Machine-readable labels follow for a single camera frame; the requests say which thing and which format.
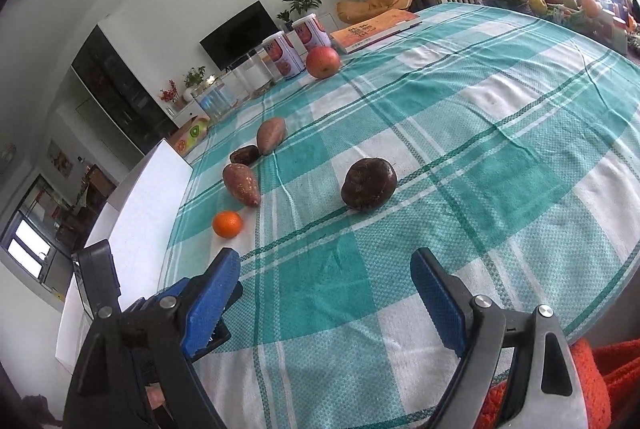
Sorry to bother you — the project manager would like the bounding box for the large dark round fruit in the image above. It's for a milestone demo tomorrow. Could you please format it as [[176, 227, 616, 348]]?
[[340, 157, 399, 212]]

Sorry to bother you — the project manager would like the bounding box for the sweet potato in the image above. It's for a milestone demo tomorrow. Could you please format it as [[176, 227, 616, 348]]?
[[256, 117, 287, 156], [222, 163, 262, 208]]

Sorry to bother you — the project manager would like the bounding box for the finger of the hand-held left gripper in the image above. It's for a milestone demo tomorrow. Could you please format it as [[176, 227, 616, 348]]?
[[126, 280, 188, 310]]

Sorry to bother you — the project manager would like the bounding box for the green plant white pot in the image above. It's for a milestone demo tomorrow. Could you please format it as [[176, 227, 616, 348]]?
[[182, 66, 207, 102]]

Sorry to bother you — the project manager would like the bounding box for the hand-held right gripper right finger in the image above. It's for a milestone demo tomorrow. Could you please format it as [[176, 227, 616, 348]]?
[[410, 247, 588, 429]]

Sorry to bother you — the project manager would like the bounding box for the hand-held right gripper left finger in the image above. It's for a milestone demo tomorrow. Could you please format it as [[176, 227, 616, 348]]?
[[62, 248, 244, 429]]

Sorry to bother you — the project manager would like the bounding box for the red apple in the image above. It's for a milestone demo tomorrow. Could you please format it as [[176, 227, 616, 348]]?
[[305, 47, 342, 80]]

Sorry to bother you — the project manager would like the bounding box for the white cardboard box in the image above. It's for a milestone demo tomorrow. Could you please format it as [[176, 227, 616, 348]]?
[[55, 138, 194, 360]]

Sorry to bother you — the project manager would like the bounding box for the red knit garment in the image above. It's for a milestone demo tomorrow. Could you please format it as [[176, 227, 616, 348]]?
[[472, 336, 640, 429]]

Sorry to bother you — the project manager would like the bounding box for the bright window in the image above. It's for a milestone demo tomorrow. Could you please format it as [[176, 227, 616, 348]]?
[[4, 216, 55, 282]]

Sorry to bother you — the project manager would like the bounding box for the green checked tablecloth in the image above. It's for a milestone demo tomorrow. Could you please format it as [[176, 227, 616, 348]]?
[[159, 1, 640, 429]]

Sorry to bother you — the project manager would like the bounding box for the black television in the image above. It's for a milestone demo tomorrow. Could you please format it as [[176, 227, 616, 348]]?
[[199, 0, 280, 72]]

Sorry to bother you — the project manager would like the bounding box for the fruit printed box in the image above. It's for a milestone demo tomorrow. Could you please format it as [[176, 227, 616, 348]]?
[[167, 116, 212, 158]]

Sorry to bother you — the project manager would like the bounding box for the basket of assorted produce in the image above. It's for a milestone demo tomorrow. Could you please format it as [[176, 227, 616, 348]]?
[[472, 0, 640, 54]]

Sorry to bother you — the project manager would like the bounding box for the white television cabinet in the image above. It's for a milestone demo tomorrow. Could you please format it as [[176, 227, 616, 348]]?
[[165, 74, 241, 130]]

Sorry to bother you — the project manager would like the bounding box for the glass jar gold lid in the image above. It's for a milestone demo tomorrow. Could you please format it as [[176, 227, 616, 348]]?
[[192, 84, 236, 123]]

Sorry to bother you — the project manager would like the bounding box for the glass jar black lid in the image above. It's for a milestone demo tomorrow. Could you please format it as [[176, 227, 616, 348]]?
[[230, 51, 274, 98]]

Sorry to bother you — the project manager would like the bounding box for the red flower vase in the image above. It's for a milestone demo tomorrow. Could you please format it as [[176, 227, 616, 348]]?
[[159, 79, 182, 114]]

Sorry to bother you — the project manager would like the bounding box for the small orange tangerine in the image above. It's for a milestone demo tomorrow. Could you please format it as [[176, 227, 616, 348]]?
[[212, 210, 245, 240]]

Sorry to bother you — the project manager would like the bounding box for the pink printed can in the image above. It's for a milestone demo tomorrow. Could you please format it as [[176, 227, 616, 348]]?
[[292, 13, 332, 56], [262, 31, 305, 82]]

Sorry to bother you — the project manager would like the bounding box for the orange book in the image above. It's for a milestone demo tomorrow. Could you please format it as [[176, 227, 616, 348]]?
[[330, 8, 423, 56]]

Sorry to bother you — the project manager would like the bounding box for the large green potted plant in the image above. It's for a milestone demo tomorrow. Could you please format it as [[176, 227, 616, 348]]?
[[282, 0, 326, 20]]

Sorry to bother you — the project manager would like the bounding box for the dark glass cabinet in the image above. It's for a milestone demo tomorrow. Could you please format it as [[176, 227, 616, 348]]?
[[71, 25, 179, 154]]

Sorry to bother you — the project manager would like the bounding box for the small dark wrinkled fruit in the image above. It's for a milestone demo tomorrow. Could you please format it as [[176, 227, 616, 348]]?
[[230, 146, 261, 168]]

